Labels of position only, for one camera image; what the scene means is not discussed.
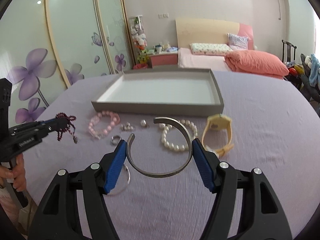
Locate silver cuff bangle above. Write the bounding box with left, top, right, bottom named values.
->
left=126, top=115, right=196, bottom=179

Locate floral white pillow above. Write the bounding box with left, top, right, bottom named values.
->
left=190, top=43, right=233, bottom=56

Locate left hand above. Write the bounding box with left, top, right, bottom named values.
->
left=0, top=153, right=27, bottom=192

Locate yellow wide bangle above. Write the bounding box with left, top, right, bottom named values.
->
left=201, top=114, right=234, bottom=158

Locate pink white nightstand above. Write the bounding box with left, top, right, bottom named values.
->
left=149, top=51, right=178, bottom=68

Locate bed with pink sheet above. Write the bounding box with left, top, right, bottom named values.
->
left=175, top=17, right=284, bottom=79

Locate pink bead bracelet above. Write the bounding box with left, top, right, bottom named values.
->
left=88, top=111, right=121, bottom=140

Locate coral folded duvet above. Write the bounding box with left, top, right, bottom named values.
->
left=225, top=50, right=289, bottom=79

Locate floral sliding wardrobe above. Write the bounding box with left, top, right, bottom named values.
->
left=1, top=0, right=133, bottom=126

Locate thin silver bangle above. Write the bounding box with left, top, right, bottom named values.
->
left=107, top=164, right=131, bottom=196

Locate blue plush robe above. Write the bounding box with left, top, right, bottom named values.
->
left=309, top=54, right=320, bottom=89

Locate dark wooden chair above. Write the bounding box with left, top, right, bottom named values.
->
left=281, top=40, right=297, bottom=64

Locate small silver ring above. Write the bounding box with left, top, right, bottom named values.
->
left=110, top=134, right=123, bottom=146

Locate grey cardboard tray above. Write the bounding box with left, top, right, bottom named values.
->
left=91, top=68, right=224, bottom=117

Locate white pearl bracelet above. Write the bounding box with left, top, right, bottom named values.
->
left=159, top=119, right=199, bottom=152

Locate white mug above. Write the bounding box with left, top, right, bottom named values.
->
left=155, top=45, right=162, bottom=53

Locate lilac tablecloth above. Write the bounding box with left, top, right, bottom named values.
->
left=24, top=72, right=319, bottom=239

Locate pearl earrings cluster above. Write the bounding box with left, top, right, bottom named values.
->
left=120, top=122, right=136, bottom=132

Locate clear tube of plush toys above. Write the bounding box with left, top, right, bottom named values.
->
left=129, top=15, right=148, bottom=64

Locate blue patterned pillow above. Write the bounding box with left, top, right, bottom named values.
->
left=227, top=33, right=249, bottom=50

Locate single pearl stud earring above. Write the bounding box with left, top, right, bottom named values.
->
left=140, top=119, right=149, bottom=128

